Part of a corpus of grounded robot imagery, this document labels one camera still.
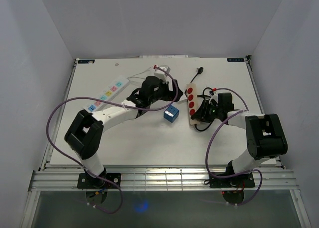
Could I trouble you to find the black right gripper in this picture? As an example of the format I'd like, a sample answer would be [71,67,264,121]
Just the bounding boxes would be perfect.
[191,100,222,123]

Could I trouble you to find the beige red power strip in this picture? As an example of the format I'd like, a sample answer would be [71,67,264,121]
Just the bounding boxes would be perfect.
[186,82,200,126]

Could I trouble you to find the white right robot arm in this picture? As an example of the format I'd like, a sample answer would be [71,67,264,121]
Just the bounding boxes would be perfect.
[190,93,288,187]

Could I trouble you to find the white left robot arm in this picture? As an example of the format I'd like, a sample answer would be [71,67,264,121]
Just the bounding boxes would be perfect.
[64,76,183,188]

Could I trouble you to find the blue cube socket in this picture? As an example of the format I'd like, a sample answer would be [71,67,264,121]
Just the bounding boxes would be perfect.
[163,105,179,123]

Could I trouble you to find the papers at back edge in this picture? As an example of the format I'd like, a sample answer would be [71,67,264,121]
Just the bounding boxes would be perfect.
[139,55,198,59]

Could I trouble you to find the white multicolour power strip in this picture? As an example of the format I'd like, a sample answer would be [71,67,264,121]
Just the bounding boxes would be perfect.
[83,76,130,112]

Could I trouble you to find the black power cord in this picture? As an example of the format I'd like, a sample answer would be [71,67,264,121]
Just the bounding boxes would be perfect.
[190,66,220,132]

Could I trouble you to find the white power cord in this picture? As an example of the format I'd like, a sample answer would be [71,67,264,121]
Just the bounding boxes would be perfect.
[126,66,153,85]

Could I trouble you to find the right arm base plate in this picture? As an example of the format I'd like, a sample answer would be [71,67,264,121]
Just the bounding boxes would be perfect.
[204,173,255,188]

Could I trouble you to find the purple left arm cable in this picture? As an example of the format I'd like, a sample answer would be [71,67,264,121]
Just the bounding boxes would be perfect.
[46,65,179,215]

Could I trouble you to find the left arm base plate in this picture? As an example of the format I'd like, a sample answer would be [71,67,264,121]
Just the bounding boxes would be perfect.
[77,173,122,189]

